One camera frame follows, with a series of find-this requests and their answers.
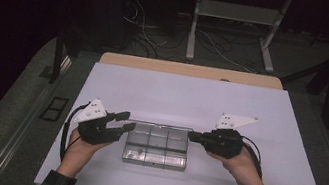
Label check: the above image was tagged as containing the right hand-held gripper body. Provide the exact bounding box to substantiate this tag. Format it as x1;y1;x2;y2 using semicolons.
198;109;261;164

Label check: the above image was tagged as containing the clear plastic compartment box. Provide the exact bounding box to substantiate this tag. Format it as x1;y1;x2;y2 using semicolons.
119;118;195;174

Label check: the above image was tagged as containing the hand-held gripper cable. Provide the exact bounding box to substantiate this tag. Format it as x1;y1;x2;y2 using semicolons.
57;99;92;165
234;135;270;180

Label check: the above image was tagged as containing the person's left hand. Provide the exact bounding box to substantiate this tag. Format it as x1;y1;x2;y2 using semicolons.
57;126;113;178

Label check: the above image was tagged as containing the person's right hand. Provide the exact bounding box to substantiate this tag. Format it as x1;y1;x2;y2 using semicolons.
201;140;272;185

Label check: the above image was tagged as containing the tangle of floor cables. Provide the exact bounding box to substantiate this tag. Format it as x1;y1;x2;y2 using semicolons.
114;0;270;75

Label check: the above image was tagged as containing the left hand-held gripper cable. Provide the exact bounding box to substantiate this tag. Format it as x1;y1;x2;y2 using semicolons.
57;99;92;165

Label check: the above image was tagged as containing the grey metal stand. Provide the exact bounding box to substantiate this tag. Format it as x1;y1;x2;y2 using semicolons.
183;0;293;76

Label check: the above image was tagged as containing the black metal frame post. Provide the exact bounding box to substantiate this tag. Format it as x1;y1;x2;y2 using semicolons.
37;23;78;88

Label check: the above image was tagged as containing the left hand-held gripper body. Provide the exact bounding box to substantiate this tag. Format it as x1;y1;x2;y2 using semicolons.
68;94;129;150

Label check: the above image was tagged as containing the right hand-held gripper cable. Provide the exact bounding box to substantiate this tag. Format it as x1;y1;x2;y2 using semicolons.
234;135;270;180

